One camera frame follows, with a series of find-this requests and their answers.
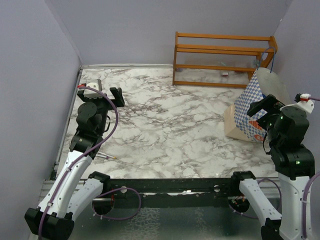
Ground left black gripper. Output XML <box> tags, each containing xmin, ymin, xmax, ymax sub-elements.
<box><xmin>78</xmin><ymin>87</ymin><xmax>124</xmax><ymax>135</ymax></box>

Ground blue checkered paper bag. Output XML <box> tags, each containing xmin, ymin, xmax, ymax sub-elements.
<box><xmin>224</xmin><ymin>46</ymin><xmax>292</xmax><ymax>144</ymax></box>

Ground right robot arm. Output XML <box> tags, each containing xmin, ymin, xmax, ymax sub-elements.
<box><xmin>229</xmin><ymin>93</ymin><xmax>320</xmax><ymax>240</ymax></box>

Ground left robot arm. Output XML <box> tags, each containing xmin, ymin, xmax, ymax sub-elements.
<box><xmin>24</xmin><ymin>84</ymin><xmax>125</xmax><ymax>240</ymax></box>

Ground pens on table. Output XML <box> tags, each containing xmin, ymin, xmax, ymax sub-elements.
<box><xmin>96</xmin><ymin>152</ymin><xmax>117</xmax><ymax>159</ymax></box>

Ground wooden rack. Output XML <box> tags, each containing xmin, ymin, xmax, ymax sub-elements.
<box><xmin>172</xmin><ymin>31</ymin><xmax>278</xmax><ymax>78</ymax></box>

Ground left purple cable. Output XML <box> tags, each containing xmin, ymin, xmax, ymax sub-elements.
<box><xmin>38</xmin><ymin>86</ymin><xmax>120</xmax><ymax>237</ymax></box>

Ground purple cable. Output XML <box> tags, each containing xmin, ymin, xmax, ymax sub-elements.
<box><xmin>257</xmin><ymin>96</ymin><xmax>320</xmax><ymax>238</ymax></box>
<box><xmin>38</xmin><ymin>86</ymin><xmax>120</xmax><ymax>237</ymax></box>

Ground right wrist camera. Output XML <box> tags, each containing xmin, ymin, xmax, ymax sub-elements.
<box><xmin>280</xmin><ymin>93</ymin><xmax>315</xmax><ymax>115</ymax></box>

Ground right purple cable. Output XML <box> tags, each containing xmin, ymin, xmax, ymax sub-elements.
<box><xmin>257</xmin><ymin>96</ymin><xmax>320</xmax><ymax>238</ymax></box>

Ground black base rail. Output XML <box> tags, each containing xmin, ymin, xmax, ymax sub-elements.
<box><xmin>82</xmin><ymin>171</ymin><xmax>257</xmax><ymax>210</ymax></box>

